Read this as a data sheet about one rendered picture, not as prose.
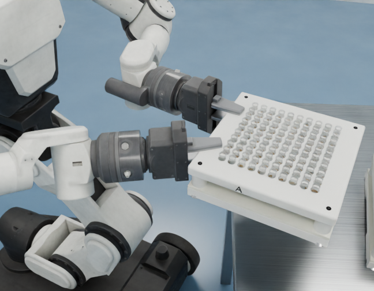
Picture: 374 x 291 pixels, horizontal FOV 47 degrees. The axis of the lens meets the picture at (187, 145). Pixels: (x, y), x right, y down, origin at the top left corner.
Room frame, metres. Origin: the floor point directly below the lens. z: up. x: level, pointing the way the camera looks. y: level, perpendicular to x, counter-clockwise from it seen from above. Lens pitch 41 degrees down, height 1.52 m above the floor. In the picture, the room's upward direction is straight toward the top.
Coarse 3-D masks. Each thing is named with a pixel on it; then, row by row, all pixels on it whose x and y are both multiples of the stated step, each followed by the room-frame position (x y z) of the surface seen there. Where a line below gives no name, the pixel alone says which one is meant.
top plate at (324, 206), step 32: (256, 96) 0.70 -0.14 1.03; (224, 128) 0.60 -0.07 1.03; (256, 128) 0.60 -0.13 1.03; (288, 128) 0.60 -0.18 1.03; (320, 128) 0.60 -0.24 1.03; (352, 128) 0.60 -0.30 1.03; (192, 160) 0.52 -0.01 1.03; (320, 160) 0.52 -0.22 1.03; (352, 160) 0.52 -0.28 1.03; (256, 192) 0.45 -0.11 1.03; (288, 192) 0.45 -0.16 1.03; (320, 192) 0.45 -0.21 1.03
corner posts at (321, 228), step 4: (192, 176) 0.51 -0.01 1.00; (192, 180) 0.51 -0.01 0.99; (196, 180) 0.50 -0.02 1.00; (200, 180) 0.50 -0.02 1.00; (204, 180) 0.50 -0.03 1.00; (192, 184) 0.51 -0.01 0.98; (196, 184) 0.50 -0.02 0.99; (200, 184) 0.50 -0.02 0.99; (204, 184) 0.50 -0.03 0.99; (316, 224) 0.41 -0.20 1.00; (320, 224) 0.40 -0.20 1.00; (324, 224) 0.40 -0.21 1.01; (316, 228) 0.41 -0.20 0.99; (320, 228) 0.40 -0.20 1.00; (324, 228) 0.40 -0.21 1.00; (328, 228) 0.40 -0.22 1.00; (320, 232) 0.40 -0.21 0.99; (324, 232) 0.40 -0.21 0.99; (328, 232) 0.40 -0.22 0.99
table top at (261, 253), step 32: (352, 192) 0.62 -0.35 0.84; (256, 224) 0.53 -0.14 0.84; (352, 224) 0.53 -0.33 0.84; (256, 256) 0.46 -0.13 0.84; (288, 256) 0.46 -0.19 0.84; (320, 256) 0.46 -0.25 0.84; (352, 256) 0.46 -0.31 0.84; (256, 288) 0.39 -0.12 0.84; (288, 288) 0.39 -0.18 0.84; (320, 288) 0.39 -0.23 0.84; (352, 288) 0.39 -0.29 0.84
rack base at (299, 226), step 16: (192, 192) 0.50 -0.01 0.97; (208, 192) 0.49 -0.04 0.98; (224, 192) 0.49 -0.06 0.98; (240, 208) 0.46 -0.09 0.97; (256, 208) 0.45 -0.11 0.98; (272, 208) 0.45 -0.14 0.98; (272, 224) 0.43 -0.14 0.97; (288, 224) 0.42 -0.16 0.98; (304, 224) 0.42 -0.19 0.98; (320, 240) 0.40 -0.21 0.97
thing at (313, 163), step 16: (272, 128) 0.60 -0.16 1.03; (304, 128) 0.59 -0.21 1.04; (240, 144) 0.55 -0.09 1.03; (256, 144) 0.55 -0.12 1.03; (272, 144) 0.55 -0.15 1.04; (288, 144) 0.55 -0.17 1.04; (320, 144) 0.55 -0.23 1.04; (256, 160) 0.51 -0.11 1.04; (288, 160) 0.51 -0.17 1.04; (304, 160) 0.51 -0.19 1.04; (304, 176) 0.47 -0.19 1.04
